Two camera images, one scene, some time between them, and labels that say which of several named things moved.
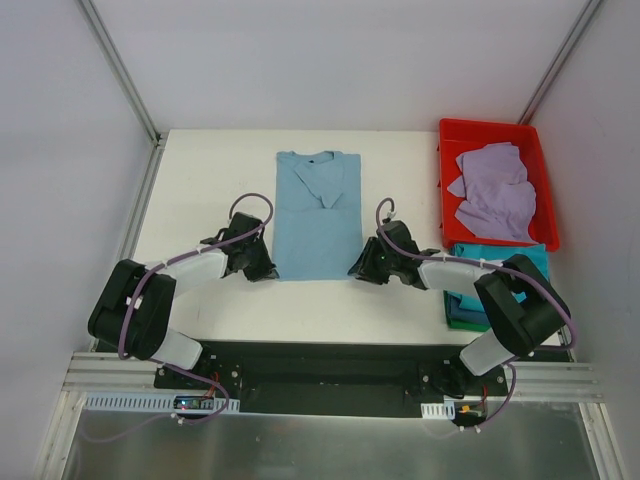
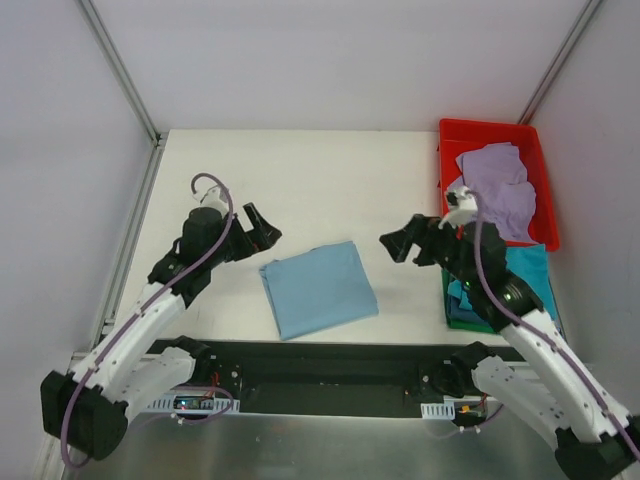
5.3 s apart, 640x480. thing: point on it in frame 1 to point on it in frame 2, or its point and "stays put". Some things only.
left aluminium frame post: [122, 71] stays put
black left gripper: [258, 260] to [245, 237]
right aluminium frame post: [586, 15] stays put
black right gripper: [373, 263] to [426, 243]
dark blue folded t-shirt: [460, 314] stays put
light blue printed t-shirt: [318, 222] to [318, 289]
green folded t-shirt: [461, 325] stays put
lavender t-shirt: [499, 201] stays put
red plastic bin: [457, 136] stays put
